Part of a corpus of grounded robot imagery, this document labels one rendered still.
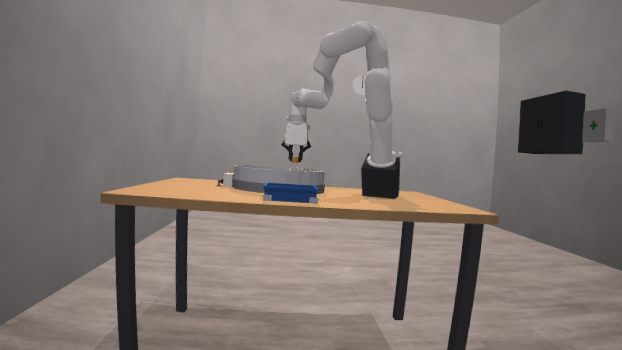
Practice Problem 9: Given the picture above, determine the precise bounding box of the blue crate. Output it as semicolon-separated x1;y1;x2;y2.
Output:
263;183;318;203

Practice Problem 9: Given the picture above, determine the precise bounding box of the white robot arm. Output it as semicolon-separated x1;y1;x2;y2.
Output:
286;21;403;168

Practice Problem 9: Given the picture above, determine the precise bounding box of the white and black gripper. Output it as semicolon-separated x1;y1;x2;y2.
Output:
281;121;311;162

